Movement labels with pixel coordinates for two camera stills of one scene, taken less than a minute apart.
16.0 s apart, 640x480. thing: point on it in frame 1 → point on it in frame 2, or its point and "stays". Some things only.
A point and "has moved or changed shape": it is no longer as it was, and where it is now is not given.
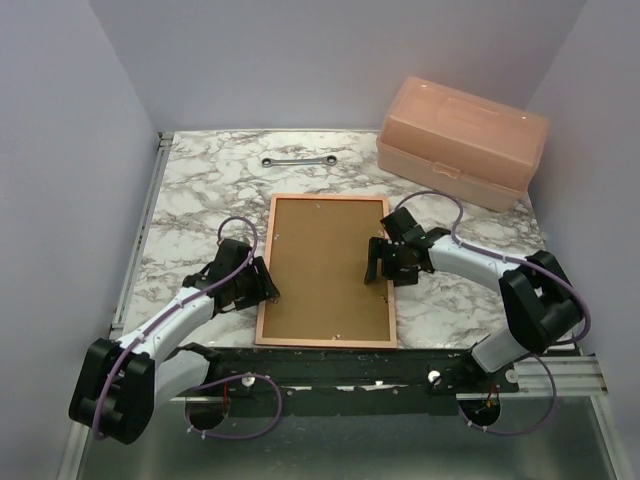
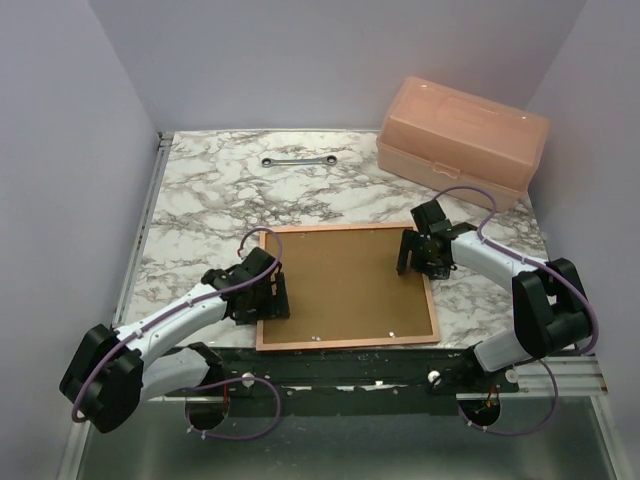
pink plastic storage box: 480,148 stays
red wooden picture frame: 328,343 → 345,291
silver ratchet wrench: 332,160 stays
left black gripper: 264,287 → 251,317
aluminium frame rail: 71,452 stays
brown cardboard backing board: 319,251 has moved or changed shape
